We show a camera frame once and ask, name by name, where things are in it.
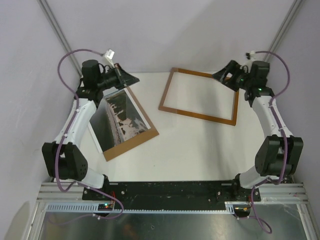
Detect purple cable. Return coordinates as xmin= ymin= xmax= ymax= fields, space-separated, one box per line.
xmin=246 ymin=50 xmax=291 ymax=235
xmin=46 ymin=48 xmax=125 ymax=227

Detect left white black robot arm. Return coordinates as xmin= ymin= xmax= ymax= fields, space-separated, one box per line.
xmin=42 ymin=59 xmax=140 ymax=200

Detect left aluminium corner post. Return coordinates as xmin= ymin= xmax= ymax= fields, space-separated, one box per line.
xmin=37 ymin=0 xmax=81 ymax=76

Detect wooden picture frame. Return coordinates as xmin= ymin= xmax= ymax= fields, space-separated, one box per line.
xmin=158 ymin=67 xmax=239 ymax=126

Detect aluminium front rail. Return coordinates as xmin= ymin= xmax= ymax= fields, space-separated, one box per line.
xmin=36 ymin=182 xmax=310 ymax=205

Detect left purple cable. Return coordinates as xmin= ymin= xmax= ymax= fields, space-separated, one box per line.
xmin=46 ymin=48 xmax=125 ymax=227

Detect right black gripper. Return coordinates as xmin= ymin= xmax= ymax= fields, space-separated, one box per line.
xmin=211 ymin=60 xmax=253 ymax=92

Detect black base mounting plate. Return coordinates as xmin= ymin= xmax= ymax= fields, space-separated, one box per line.
xmin=82 ymin=180 xmax=261 ymax=211

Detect right aluminium corner post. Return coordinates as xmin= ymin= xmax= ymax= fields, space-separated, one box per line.
xmin=263 ymin=0 xmax=306 ymax=62

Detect grey slotted cable duct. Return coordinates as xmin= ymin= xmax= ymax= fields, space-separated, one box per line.
xmin=45 ymin=202 xmax=235 ymax=215

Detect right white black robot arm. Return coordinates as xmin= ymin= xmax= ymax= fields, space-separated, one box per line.
xmin=212 ymin=60 xmax=304 ymax=201

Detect brown frame backing board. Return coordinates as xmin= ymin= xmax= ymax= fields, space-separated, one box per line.
xmin=103 ymin=87 xmax=159 ymax=162

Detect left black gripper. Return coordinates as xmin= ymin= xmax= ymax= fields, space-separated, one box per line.
xmin=96 ymin=63 xmax=139 ymax=91

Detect aluminium corner post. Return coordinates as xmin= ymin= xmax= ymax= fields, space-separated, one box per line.
xmin=263 ymin=0 xmax=306 ymax=62
xmin=37 ymin=0 xmax=81 ymax=76

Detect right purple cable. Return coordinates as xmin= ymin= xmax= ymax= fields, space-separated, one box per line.
xmin=246 ymin=50 xmax=291 ymax=235

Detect landscape photo print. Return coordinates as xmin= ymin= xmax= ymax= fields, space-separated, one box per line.
xmin=89 ymin=88 xmax=159 ymax=161

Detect shiny metal floor sheet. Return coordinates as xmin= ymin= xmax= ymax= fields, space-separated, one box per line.
xmin=39 ymin=204 xmax=309 ymax=240

